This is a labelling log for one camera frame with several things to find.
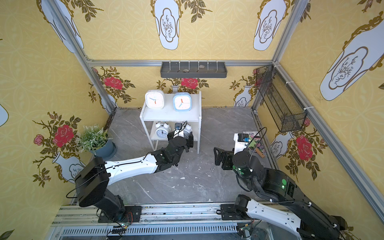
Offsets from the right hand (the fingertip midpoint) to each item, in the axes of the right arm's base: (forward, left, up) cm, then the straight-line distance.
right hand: (221, 152), depth 63 cm
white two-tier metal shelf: (+19, +25, +2) cm, 32 cm away
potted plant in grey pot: (+11, +66, -10) cm, 67 cm away
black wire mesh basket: (+31, -39, -4) cm, 50 cm away
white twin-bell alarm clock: (+15, +29, -6) cm, 33 cm away
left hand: (+16, +16, -10) cm, 25 cm away
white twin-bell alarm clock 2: (+15, +16, -6) cm, 23 cm away
